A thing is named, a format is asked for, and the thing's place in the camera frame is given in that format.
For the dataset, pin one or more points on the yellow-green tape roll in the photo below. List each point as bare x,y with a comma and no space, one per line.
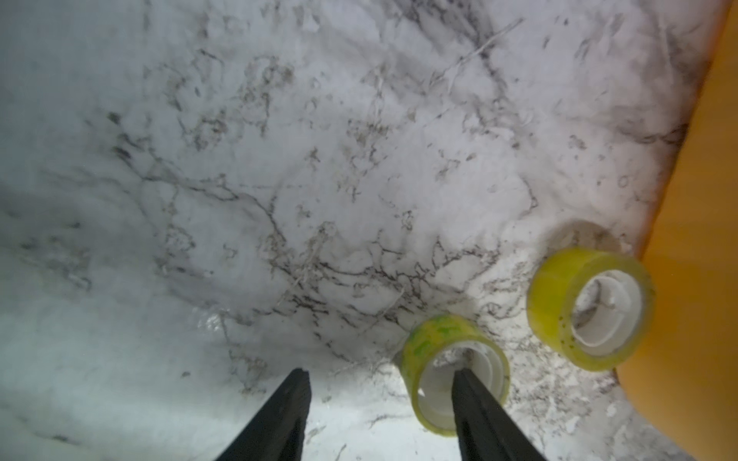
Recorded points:
590,306
435,350

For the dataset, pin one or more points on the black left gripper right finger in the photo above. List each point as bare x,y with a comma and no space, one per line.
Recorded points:
484,430

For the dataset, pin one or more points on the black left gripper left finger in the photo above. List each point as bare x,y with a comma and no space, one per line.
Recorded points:
277,431

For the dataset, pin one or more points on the yellow plastic storage box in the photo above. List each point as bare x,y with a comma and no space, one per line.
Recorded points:
683,376

